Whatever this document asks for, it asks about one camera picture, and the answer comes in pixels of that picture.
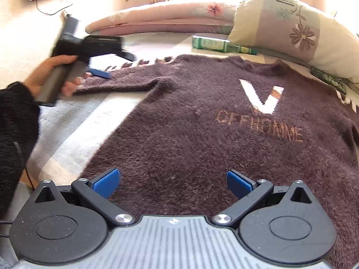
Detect dark brown fuzzy sweater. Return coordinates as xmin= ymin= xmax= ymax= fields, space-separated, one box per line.
xmin=79 ymin=55 xmax=358 ymax=268

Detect person left forearm black sleeve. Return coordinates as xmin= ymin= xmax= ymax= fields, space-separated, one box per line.
xmin=1 ymin=81 xmax=39 ymax=215

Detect person left hand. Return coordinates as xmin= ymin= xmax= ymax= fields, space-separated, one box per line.
xmin=23 ymin=54 xmax=93 ymax=98

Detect striped pastel bed sheet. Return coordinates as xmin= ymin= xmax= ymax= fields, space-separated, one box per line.
xmin=28 ymin=33 xmax=358 ymax=185

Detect pink floral folded quilt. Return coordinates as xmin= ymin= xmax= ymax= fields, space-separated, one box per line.
xmin=85 ymin=2 xmax=236 ymax=36

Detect green glass bottle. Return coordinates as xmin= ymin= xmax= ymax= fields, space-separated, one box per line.
xmin=192 ymin=35 xmax=257 ymax=55

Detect dark green patterned packet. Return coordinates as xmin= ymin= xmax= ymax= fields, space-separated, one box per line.
xmin=310 ymin=67 xmax=347 ymax=95

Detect floral cream pillow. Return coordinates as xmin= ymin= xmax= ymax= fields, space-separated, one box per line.
xmin=229 ymin=0 xmax=358 ymax=84

